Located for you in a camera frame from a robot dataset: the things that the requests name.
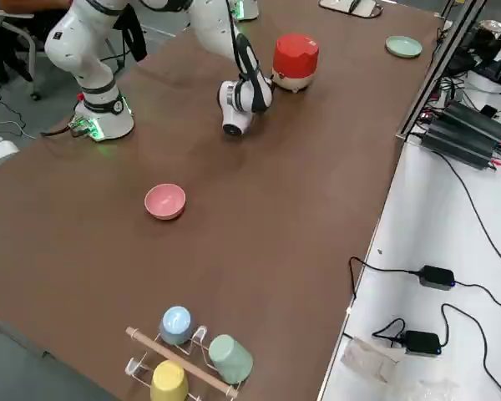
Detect orange rice cooker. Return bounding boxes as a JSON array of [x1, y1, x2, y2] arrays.
[[271, 33, 321, 94]]

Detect pale green plate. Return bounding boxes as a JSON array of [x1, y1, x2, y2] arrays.
[[385, 35, 423, 58]]

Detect pink bowl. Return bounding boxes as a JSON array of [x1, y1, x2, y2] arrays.
[[144, 183, 187, 221]]

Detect black power supply box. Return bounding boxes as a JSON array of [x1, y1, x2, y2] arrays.
[[420, 124, 500, 171], [442, 99, 501, 162]]

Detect grey office chair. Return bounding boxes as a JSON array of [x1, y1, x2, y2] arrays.
[[0, 10, 43, 101]]

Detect black power adapter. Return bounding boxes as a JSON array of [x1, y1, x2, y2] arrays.
[[419, 265, 456, 289], [402, 329, 442, 357]]

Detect blue cup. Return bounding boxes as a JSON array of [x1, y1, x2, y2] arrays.
[[158, 306, 195, 346]]

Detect person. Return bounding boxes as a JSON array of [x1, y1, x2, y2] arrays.
[[0, 0, 74, 84]]

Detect white control box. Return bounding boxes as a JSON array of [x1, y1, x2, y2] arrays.
[[0, 140, 20, 175]]

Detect green cup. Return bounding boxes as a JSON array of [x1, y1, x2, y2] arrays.
[[208, 333, 255, 385]]

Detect clear cup rack wooden rod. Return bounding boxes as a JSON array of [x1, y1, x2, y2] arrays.
[[124, 326, 240, 400]]

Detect clear plastic bag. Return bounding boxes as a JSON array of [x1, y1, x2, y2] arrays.
[[340, 338, 406, 383]]

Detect yellow cup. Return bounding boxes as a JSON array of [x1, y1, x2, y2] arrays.
[[149, 359, 190, 401]]

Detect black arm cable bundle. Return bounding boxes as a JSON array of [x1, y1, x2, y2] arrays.
[[229, 0, 273, 114], [115, 3, 148, 63]]

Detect aluminium frame post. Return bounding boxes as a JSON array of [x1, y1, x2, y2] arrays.
[[395, 0, 481, 141]]

